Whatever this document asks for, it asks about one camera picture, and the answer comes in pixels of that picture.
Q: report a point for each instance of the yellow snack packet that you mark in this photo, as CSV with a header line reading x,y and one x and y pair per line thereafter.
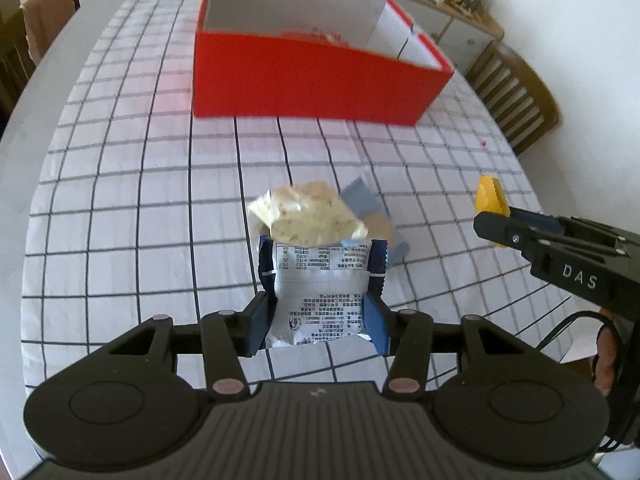
x,y
492,211

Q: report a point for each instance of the pink cloth on chair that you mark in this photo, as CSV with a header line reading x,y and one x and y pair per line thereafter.
x,y
44,20

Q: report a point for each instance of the white drawer cabinet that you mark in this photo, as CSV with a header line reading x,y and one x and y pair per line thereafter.
x,y
463,38

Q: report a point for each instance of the white and blue snack packet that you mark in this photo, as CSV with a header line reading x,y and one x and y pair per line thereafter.
x,y
318,292

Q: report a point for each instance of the red cardboard box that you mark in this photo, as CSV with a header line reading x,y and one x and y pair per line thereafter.
x,y
356,60

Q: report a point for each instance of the white grid tablecloth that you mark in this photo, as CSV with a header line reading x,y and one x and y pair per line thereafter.
x,y
141,209

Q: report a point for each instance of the wooden chair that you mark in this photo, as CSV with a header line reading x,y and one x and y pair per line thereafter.
x,y
25,39
515,96

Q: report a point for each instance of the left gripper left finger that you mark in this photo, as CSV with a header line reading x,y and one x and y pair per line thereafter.
x,y
227,336

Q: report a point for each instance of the right wooden chair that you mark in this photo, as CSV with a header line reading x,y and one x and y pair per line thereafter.
x,y
515,96

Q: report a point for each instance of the light blue snack packet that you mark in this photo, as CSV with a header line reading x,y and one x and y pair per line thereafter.
x,y
370,210

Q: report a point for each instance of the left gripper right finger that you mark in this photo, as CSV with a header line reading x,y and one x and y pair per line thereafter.
x,y
407,336

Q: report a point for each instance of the left wooden chair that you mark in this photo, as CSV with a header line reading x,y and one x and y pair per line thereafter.
x,y
25,39

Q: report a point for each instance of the right human hand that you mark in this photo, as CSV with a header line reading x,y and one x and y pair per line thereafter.
x,y
604,372

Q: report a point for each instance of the beige snack packet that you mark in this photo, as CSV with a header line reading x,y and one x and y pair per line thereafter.
x,y
307,215

